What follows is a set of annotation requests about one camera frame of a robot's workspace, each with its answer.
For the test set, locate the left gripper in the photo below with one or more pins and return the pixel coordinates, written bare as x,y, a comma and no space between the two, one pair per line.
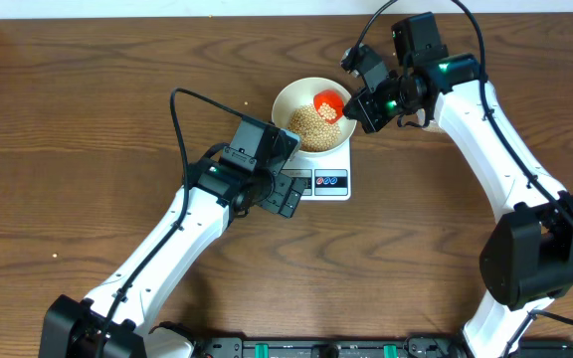
284,188

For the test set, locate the soybeans in bowl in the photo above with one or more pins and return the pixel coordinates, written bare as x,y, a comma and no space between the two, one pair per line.
315,134

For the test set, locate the cream bowl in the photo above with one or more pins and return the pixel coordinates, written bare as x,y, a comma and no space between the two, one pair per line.
300,93

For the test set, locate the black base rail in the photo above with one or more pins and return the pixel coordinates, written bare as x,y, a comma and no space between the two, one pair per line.
421,347

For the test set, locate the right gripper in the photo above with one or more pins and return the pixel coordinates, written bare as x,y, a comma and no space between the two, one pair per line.
371,120

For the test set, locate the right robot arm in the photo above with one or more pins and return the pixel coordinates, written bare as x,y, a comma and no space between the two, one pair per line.
527,262

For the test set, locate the clear plastic container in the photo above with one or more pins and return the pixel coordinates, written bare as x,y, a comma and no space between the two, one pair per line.
434,128

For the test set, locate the red measuring scoop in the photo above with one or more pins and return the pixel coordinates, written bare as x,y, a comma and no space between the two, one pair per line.
329,105

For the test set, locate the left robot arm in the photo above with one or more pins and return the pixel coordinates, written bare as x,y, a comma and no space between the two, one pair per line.
116,319

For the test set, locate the white digital kitchen scale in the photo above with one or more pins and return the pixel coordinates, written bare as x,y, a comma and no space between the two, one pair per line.
326,175

